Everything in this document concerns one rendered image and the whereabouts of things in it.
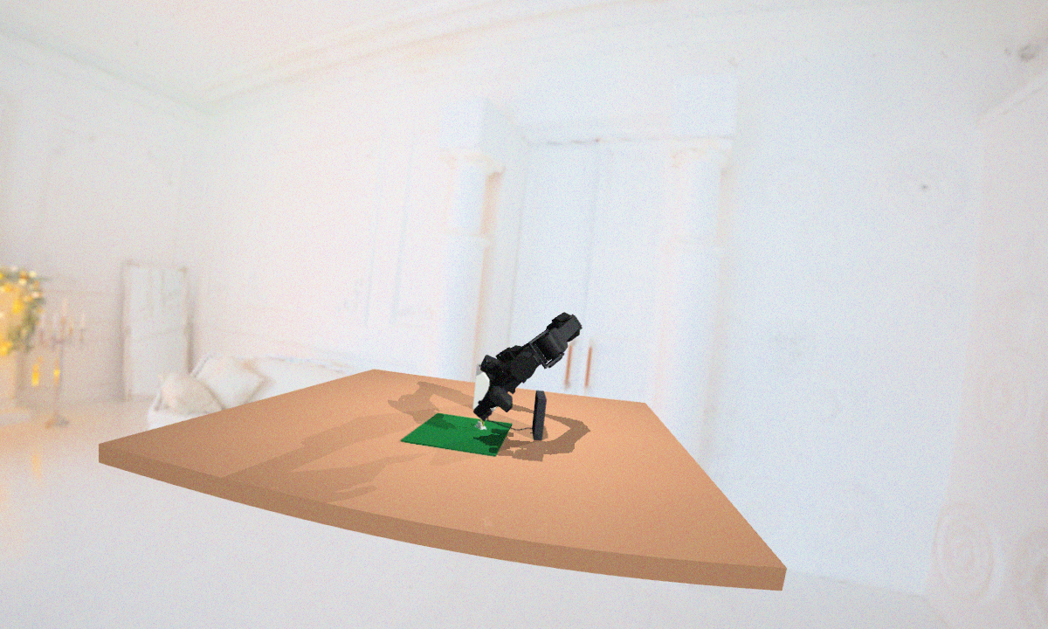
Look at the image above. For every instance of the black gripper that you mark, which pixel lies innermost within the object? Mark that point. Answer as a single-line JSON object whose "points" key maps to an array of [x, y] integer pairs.
{"points": [[497, 393]]}

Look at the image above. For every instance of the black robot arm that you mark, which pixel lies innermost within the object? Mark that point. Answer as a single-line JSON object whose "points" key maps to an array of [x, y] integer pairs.
{"points": [[550, 344]]}

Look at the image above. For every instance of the green circuit board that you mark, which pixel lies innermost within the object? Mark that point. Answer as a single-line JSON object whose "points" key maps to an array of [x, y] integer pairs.
{"points": [[459, 433]]}

